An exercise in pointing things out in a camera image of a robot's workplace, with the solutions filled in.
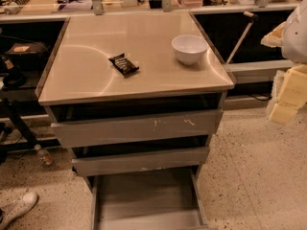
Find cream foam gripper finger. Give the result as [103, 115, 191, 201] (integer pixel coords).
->
[268, 64, 307, 125]
[260, 22, 285, 48]

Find black rxbar chocolate wrapper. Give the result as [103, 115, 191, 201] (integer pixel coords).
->
[108, 54, 139, 76]

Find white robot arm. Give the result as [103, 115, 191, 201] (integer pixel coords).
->
[261, 0, 307, 125]

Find grey top drawer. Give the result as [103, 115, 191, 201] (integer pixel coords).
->
[51, 109, 223, 148]

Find grey drawer cabinet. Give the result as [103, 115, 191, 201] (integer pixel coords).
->
[35, 11, 236, 230]

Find open grey bottom drawer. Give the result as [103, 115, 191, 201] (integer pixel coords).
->
[90, 168, 218, 230]

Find grey middle drawer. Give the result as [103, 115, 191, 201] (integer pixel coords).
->
[72, 147, 209, 176]

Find white pole with black grip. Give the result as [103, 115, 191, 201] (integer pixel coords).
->
[226, 11, 258, 64]

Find white ceramic bowl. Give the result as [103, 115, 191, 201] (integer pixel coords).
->
[172, 34, 208, 65]

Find black bag with label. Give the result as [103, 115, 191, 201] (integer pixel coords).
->
[5, 42, 49, 71]

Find plastic water bottle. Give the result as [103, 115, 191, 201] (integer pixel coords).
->
[35, 144, 53, 166]

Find black stand leg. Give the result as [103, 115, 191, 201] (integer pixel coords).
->
[2, 98, 38, 148]

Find white sneaker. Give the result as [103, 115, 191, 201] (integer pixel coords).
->
[0, 192, 38, 230]

